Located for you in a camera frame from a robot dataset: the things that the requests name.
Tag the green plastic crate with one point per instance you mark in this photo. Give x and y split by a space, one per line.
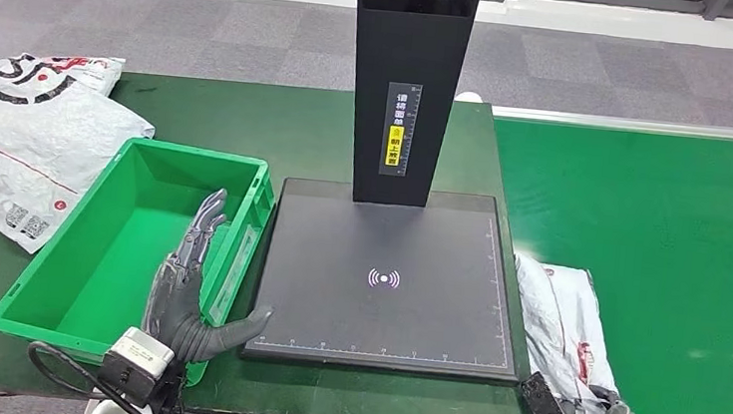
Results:
130 258

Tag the green conveyor belt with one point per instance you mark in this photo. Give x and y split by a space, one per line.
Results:
651 290

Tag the black yellow machine label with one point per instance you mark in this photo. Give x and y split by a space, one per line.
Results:
400 129

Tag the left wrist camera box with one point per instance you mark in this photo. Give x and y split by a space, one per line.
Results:
137 361

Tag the white mailer bag black print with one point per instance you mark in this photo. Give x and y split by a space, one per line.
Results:
96 72

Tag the black inbound scanner machine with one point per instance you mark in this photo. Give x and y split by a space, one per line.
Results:
407 50

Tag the grey parcel bag red line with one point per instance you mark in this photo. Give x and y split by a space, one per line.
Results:
561 329

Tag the large white QR-code mailer bag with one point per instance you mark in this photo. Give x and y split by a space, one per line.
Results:
33 150

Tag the white round knob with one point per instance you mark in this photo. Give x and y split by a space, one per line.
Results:
469 98

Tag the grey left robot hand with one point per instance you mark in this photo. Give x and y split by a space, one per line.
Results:
175 308

